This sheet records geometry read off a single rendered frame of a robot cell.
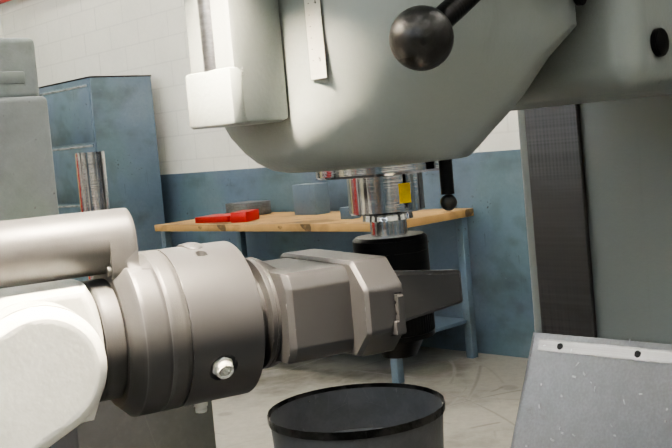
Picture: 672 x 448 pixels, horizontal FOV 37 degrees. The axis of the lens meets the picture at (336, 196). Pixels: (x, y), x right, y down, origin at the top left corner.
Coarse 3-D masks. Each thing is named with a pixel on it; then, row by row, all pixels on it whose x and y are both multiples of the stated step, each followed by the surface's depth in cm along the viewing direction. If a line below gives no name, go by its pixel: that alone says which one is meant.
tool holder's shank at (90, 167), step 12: (84, 156) 82; (96, 156) 82; (84, 168) 82; (96, 168) 82; (84, 180) 82; (96, 180) 82; (84, 192) 82; (96, 192) 82; (84, 204) 82; (96, 204) 82; (108, 204) 83
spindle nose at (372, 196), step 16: (384, 176) 60; (400, 176) 60; (416, 176) 61; (352, 192) 61; (368, 192) 60; (384, 192) 60; (416, 192) 60; (352, 208) 61; (368, 208) 60; (384, 208) 60; (400, 208) 60; (416, 208) 60
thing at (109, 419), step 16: (96, 416) 76; (112, 416) 77; (128, 416) 78; (144, 416) 79; (160, 416) 80; (176, 416) 81; (192, 416) 81; (208, 416) 82; (80, 432) 76; (96, 432) 76; (112, 432) 77; (128, 432) 78; (144, 432) 79; (160, 432) 80; (176, 432) 81; (192, 432) 81; (208, 432) 82
